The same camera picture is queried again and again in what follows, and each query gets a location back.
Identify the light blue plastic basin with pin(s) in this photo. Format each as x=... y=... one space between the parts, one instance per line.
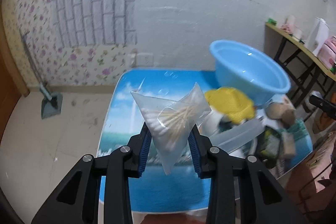
x=244 y=69

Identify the translucent plastic box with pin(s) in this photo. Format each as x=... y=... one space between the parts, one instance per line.
x=236 y=136

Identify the white cup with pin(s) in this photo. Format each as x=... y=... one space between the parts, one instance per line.
x=290 y=19

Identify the white kettle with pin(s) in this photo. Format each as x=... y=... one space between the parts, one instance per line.
x=319 y=35

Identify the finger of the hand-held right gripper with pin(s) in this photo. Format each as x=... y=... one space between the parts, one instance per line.
x=321 y=104

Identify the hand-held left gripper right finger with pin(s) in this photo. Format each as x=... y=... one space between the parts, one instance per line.
x=193 y=153

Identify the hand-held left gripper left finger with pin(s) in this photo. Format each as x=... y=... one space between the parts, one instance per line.
x=145 y=153

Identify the pink container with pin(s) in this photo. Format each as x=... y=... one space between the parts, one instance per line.
x=329 y=52

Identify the beige plush toy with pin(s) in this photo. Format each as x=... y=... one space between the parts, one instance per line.
x=278 y=111

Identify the clear bag of cotton swabs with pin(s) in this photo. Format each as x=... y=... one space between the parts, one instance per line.
x=168 y=121

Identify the white wall socket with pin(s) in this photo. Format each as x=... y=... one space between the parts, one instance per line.
x=136 y=59

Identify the orange wooden door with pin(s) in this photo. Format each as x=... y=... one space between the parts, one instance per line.
x=8 y=82

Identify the pink printed cloth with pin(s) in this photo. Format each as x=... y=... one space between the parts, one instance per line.
x=315 y=174

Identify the pink flower ornament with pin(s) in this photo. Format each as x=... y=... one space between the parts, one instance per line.
x=287 y=28

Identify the small green item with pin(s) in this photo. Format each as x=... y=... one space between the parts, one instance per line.
x=271 y=21

